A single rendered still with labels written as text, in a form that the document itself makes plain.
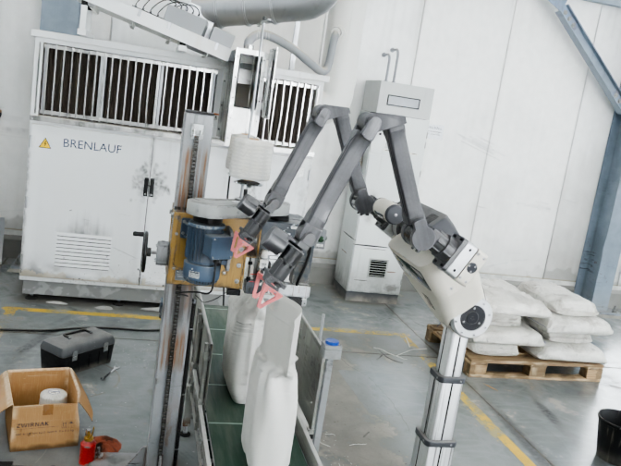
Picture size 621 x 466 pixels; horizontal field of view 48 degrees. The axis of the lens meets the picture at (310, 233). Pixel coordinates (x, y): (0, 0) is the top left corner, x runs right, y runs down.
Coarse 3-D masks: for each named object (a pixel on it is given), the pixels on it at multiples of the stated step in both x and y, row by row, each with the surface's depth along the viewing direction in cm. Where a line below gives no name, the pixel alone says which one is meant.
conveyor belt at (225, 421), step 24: (216, 312) 474; (216, 336) 428; (216, 360) 390; (216, 384) 359; (216, 408) 332; (240, 408) 335; (216, 432) 308; (240, 432) 312; (216, 456) 288; (240, 456) 291
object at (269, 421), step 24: (288, 312) 292; (264, 336) 278; (288, 336) 262; (264, 360) 280; (288, 360) 260; (264, 384) 270; (288, 384) 268; (264, 408) 268; (288, 408) 269; (264, 432) 269; (288, 432) 271; (264, 456) 271; (288, 456) 276
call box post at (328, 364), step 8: (328, 360) 308; (328, 368) 309; (328, 376) 310; (328, 384) 310; (320, 392) 313; (320, 400) 312; (320, 408) 312; (320, 416) 313; (320, 424) 314; (320, 432) 315; (312, 440) 317; (320, 440) 316
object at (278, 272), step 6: (276, 264) 206; (282, 264) 205; (288, 264) 205; (264, 270) 212; (270, 270) 207; (276, 270) 206; (282, 270) 205; (288, 270) 206; (270, 276) 203; (276, 276) 205; (282, 276) 206; (282, 282) 206
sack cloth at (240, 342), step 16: (240, 304) 343; (256, 304) 330; (240, 320) 335; (256, 320) 335; (240, 336) 336; (256, 336) 337; (224, 352) 347; (240, 352) 338; (224, 368) 349; (240, 368) 339; (240, 384) 340; (240, 400) 340
